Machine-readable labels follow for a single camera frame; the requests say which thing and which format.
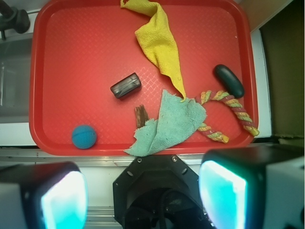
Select multicoloured rope toy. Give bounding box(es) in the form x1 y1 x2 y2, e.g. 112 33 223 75
196 90 260 144

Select brown wooden stick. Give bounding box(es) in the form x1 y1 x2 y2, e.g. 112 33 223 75
135 104 149 128

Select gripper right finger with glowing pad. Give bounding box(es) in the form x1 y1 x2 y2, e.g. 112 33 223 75
198 145 305 229

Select yellow cloth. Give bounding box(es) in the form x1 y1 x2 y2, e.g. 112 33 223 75
120 0 186 101

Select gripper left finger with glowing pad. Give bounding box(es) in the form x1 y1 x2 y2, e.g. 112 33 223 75
0 162 88 229

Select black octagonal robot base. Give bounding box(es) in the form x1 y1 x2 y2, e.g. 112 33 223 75
113 155 212 229

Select teal green cloth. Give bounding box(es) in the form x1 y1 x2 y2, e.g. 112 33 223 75
124 90 207 157

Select brown cardboard box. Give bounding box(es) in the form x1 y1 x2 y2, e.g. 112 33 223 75
260 0 305 146

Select dark brown rectangular block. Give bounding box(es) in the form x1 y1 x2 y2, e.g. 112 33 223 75
110 73 142 99

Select black oval case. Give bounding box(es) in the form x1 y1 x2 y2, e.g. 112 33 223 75
214 64 245 98

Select red plastic tray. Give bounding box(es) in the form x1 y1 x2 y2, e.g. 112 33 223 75
29 0 258 156

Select blue rubber ball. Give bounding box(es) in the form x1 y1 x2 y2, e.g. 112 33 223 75
71 125 97 149

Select black clamp knob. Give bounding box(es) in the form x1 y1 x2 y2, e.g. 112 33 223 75
0 0 31 41

